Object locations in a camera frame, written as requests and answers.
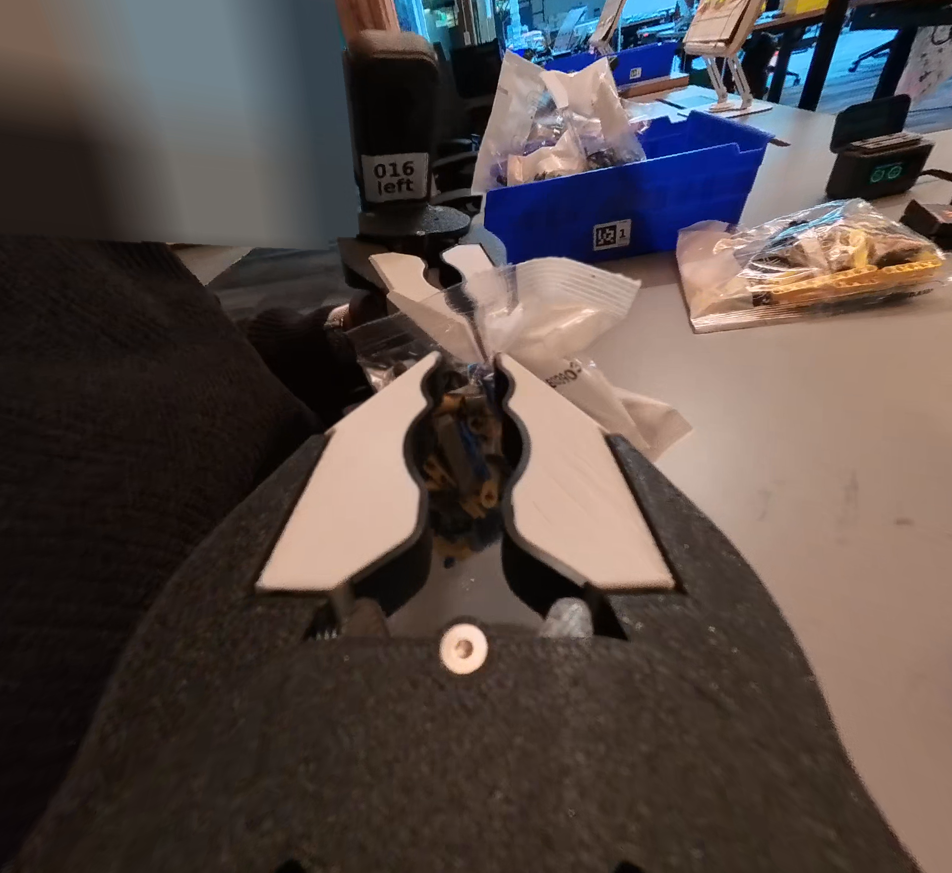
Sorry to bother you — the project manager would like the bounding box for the blue plastic bin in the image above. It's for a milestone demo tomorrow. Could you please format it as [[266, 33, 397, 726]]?
[[546, 40, 683, 84], [482, 110, 771, 265]]

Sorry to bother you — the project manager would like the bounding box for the black pole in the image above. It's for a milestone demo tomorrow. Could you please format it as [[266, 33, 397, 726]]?
[[796, 0, 877, 109]]

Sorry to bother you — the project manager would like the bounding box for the clear bag of yellow beams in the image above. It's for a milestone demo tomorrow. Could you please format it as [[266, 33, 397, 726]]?
[[675, 199, 942, 334]]

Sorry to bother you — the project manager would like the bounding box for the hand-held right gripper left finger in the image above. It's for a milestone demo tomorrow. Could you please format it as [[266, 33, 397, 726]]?
[[255, 351, 443, 624]]

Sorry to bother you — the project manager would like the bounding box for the small clear parts bag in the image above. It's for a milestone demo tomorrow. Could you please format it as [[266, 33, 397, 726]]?
[[356, 255, 694, 569]]

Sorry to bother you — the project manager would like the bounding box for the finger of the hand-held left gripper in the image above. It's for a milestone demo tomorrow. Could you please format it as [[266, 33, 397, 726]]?
[[369, 251, 470, 361], [442, 244, 498, 309]]

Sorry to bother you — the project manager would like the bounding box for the crumpled clear parts bag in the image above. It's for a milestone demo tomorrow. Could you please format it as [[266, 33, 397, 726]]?
[[472, 51, 650, 193]]

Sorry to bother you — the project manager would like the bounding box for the black device with red mark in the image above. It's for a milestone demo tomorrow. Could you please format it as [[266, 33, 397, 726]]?
[[898, 199, 952, 254]]

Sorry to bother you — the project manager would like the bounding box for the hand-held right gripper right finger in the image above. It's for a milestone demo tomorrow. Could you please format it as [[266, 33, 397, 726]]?
[[494, 352, 678, 624]]

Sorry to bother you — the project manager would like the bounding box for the wooden book stand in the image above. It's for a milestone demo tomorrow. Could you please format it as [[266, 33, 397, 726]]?
[[699, 47, 776, 117]]

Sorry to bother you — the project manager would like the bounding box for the black charging case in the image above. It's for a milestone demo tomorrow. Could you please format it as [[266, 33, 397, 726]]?
[[826, 94, 937, 200]]

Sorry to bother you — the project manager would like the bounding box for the white printed tote bag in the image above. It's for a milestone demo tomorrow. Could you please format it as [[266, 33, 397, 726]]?
[[896, 25, 952, 105]]

